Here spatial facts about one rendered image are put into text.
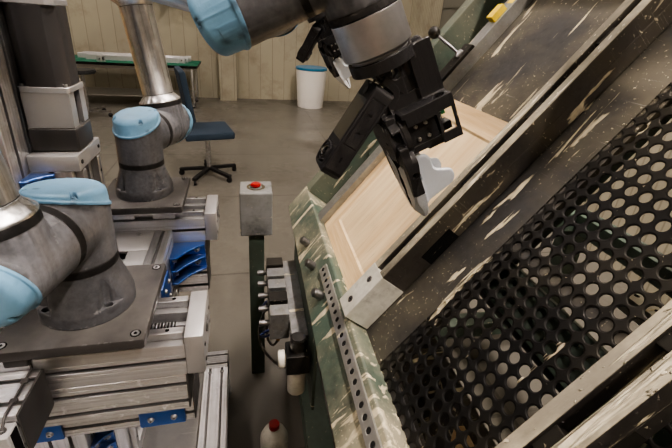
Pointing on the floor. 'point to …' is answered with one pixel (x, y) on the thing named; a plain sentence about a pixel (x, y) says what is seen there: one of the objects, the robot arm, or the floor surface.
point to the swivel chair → (201, 131)
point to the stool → (86, 90)
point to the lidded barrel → (310, 86)
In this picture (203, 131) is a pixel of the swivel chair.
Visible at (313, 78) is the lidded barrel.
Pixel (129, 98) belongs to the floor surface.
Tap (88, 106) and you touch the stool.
